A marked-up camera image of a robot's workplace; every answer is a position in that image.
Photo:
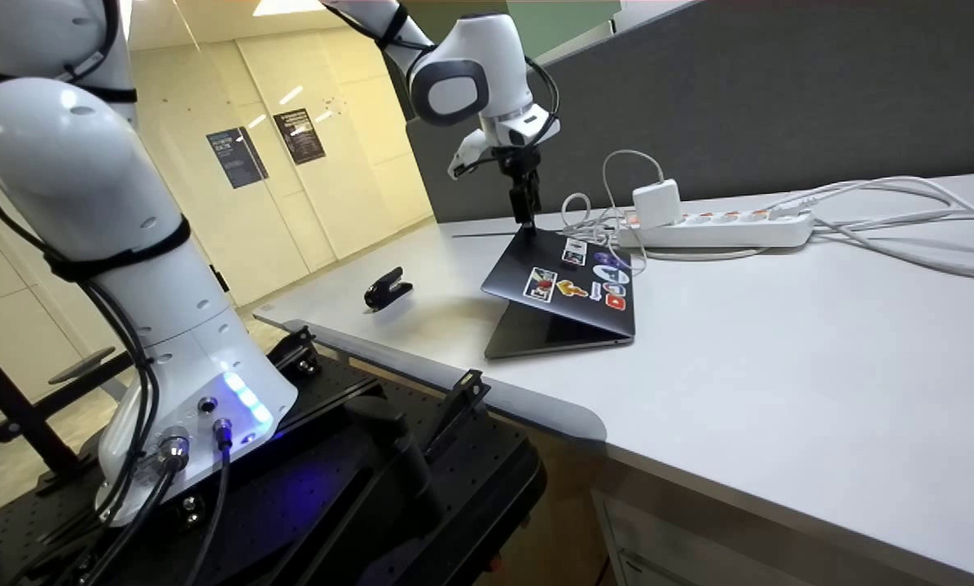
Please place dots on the black tripod stand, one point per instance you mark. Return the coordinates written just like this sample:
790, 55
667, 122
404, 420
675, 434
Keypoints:
18, 416

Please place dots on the green wall panel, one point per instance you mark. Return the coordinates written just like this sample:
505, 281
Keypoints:
573, 21

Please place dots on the small black clip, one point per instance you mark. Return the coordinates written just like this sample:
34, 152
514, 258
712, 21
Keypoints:
389, 291

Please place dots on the silver laptop with stickers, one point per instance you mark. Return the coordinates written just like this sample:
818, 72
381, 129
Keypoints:
561, 270

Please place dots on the white power strip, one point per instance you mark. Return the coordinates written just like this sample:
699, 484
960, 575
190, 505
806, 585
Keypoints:
725, 230

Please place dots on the gray partition wall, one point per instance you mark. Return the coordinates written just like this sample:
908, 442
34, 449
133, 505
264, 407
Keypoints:
779, 108

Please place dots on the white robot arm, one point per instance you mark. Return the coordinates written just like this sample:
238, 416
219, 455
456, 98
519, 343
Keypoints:
72, 173

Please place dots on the ceiling light panel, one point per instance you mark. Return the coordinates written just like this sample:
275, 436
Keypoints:
292, 7

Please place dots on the black table clamp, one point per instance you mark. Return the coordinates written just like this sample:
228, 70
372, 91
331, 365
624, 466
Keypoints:
461, 394
296, 348

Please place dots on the white laptop charger brick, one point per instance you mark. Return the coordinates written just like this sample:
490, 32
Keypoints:
655, 202

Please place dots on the dark wall poster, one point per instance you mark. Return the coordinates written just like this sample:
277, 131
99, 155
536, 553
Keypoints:
237, 158
299, 135

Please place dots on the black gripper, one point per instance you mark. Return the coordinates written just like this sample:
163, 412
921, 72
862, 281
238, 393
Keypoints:
523, 166

